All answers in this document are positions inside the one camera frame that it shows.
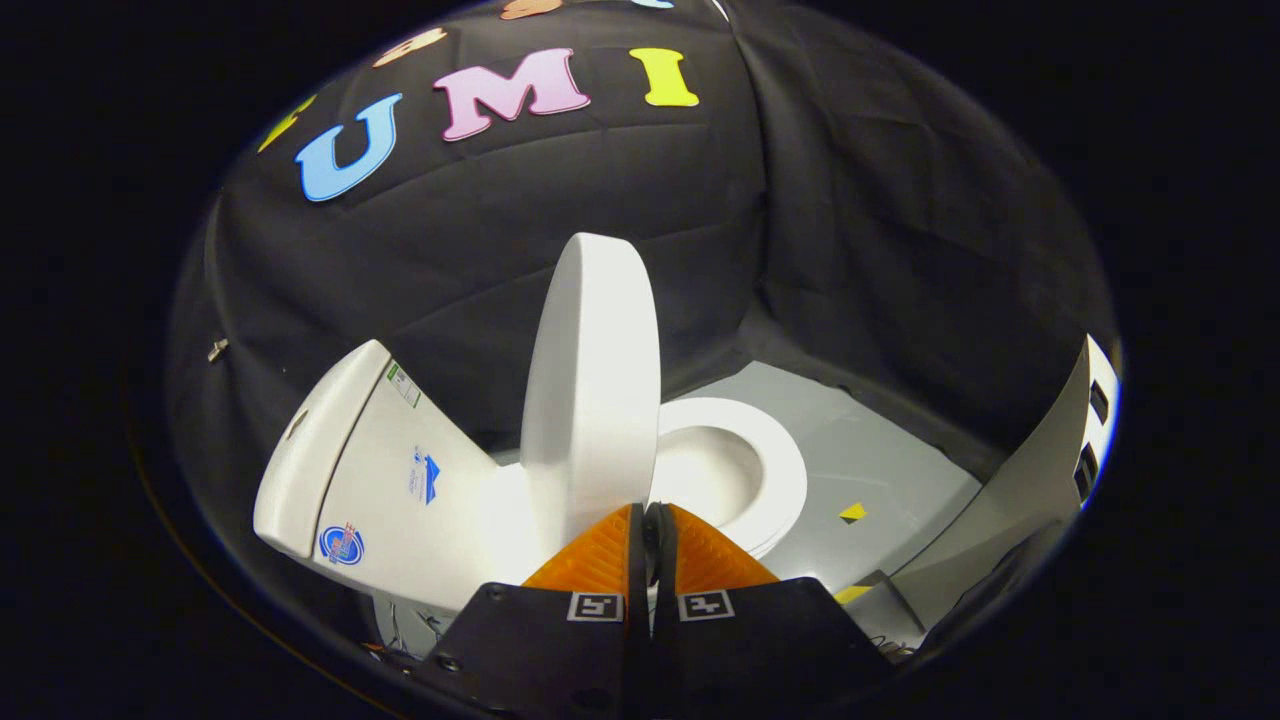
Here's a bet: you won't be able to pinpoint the white toilet body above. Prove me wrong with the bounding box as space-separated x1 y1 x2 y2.
252 339 801 617

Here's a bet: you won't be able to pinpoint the white grey board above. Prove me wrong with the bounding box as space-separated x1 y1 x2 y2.
890 335 1122 633

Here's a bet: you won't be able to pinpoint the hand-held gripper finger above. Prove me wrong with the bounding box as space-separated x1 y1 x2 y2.
420 502 651 720
650 502 897 720

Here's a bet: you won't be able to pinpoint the white toilet lid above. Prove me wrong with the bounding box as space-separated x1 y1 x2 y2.
519 233 662 557

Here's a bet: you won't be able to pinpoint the thin cables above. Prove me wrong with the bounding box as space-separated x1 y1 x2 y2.
383 598 448 653

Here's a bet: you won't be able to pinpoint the black backdrop cloth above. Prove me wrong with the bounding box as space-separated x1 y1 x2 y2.
165 0 1116 601

